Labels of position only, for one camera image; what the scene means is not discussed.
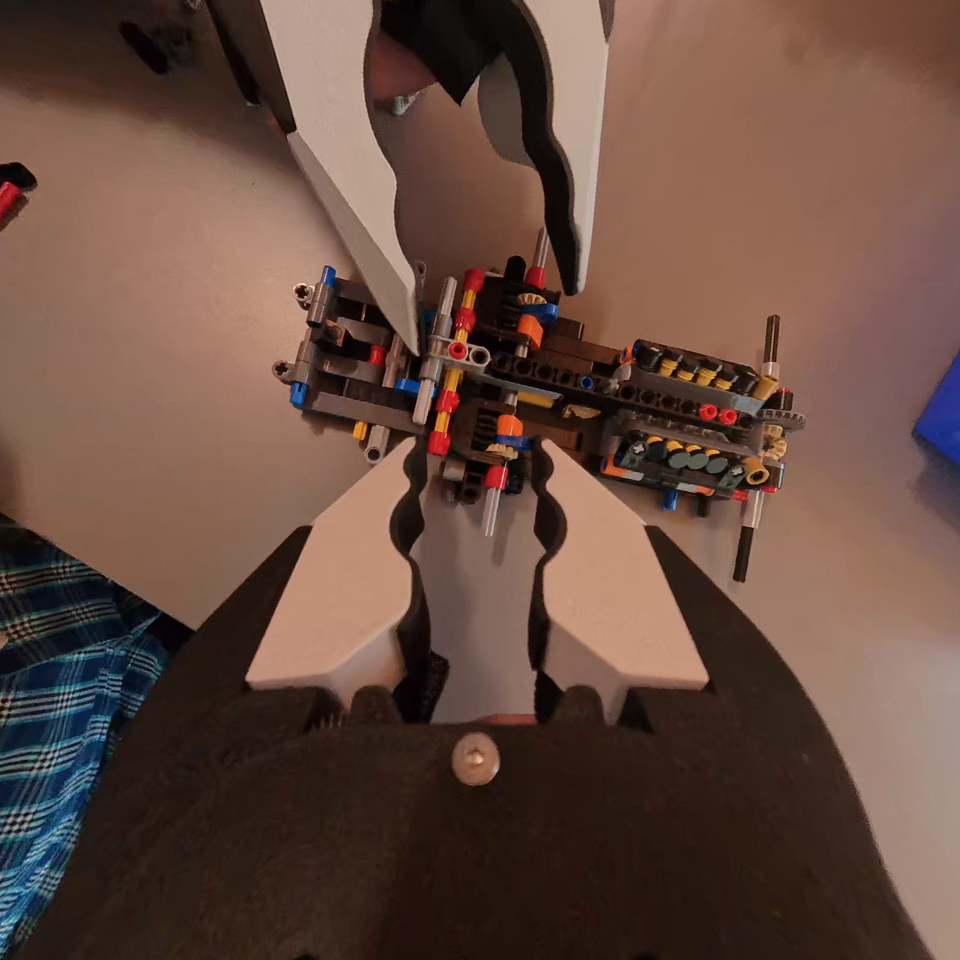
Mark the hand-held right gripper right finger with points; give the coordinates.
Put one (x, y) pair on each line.
(622, 600)

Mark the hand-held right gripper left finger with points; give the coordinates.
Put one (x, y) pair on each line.
(330, 600)

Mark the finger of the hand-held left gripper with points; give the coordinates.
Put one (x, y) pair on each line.
(581, 112)
(345, 165)

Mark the multicoloured lego technic model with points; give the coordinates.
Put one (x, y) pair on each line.
(570, 367)

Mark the black lego beam piece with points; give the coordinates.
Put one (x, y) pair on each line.
(19, 176)

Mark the red lego pin piece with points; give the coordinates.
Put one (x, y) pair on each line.
(7, 201)

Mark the person's left hand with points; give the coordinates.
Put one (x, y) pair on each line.
(397, 71)

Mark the person's blue plaid clothing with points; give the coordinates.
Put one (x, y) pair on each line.
(60, 675)

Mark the blue plastic storage bin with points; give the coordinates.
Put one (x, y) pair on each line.
(941, 424)

